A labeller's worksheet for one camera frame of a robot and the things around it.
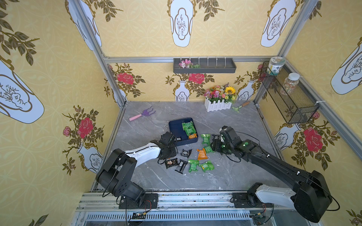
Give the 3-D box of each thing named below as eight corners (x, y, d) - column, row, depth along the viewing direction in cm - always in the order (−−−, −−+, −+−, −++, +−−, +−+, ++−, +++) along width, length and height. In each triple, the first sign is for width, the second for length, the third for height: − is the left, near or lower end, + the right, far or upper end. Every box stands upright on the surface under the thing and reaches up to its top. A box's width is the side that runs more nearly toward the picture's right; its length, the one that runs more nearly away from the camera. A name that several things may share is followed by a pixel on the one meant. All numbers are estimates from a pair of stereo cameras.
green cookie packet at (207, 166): (202, 173, 85) (202, 172, 84) (199, 165, 88) (199, 163, 87) (213, 169, 87) (214, 168, 85) (210, 161, 90) (210, 160, 88)
